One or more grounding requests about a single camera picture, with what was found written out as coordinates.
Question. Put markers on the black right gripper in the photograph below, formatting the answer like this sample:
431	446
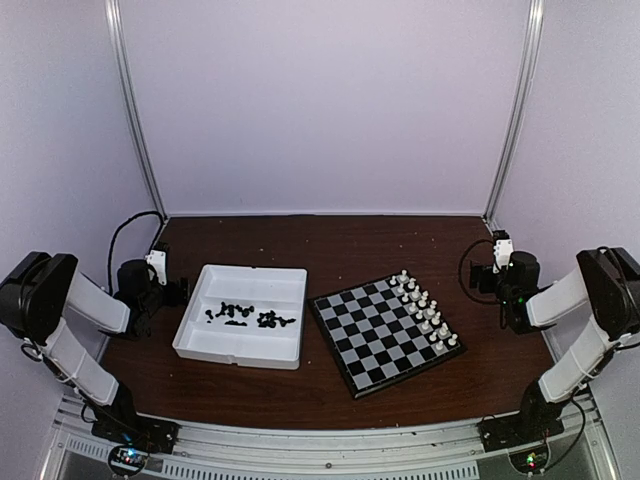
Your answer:
485	286

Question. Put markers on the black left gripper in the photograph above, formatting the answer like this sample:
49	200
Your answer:
172	299

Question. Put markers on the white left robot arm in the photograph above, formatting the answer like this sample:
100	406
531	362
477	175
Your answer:
38	292

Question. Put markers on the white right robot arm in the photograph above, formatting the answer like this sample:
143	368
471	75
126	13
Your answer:
600	295

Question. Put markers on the black pieces pile in tray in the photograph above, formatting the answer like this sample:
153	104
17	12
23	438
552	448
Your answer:
240	316

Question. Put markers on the left circuit board with LEDs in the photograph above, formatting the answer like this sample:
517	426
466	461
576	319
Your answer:
125	460

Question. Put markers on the circuit board with leds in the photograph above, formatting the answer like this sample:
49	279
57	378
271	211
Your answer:
125	460
530	461

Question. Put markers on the right circuit board with LEDs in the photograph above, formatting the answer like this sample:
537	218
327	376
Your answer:
530	461

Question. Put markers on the white king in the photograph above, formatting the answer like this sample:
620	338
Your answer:
432	310

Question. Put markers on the white rook far corner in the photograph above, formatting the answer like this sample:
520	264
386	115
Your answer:
403	278

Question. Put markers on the black and grey chessboard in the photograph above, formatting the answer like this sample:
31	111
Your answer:
374	339

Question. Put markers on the white compartment tray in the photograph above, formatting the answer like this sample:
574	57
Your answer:
280	289

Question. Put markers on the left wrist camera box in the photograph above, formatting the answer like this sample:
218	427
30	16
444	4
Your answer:
157	258

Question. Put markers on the right aluminium frame post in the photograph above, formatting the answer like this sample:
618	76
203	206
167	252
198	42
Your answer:
526	74

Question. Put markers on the aluminium frame post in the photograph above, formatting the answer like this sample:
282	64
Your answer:
132	115
526	74

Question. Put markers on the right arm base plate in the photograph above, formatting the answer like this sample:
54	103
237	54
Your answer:
498	433

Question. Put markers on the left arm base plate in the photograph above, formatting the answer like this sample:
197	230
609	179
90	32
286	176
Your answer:
153	436

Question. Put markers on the front aluminium rail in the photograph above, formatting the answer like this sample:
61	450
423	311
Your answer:
451	450

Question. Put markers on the left aluminium frame post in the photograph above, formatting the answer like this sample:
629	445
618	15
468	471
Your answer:
132	115

